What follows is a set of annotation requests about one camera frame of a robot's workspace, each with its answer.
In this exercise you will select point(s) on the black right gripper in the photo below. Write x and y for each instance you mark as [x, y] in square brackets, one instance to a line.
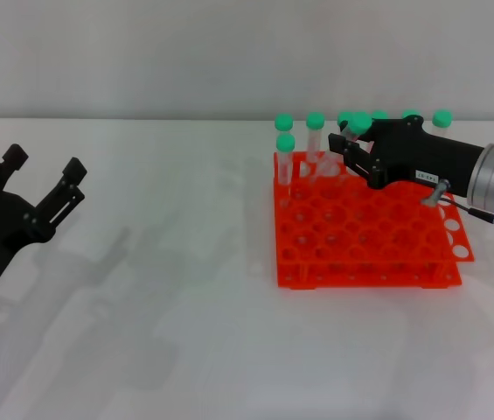
[417, 157]

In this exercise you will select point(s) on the green-capped clear test tube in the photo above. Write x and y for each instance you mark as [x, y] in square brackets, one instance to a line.
[360, 122]
[285, 142]
[442, 118]
[343, 118]
[380, 115]
[283, 121]
[315, 121]
[411, 114]

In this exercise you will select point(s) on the orange plastic test tube rack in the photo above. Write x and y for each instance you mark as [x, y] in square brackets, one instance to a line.
[360, 236]

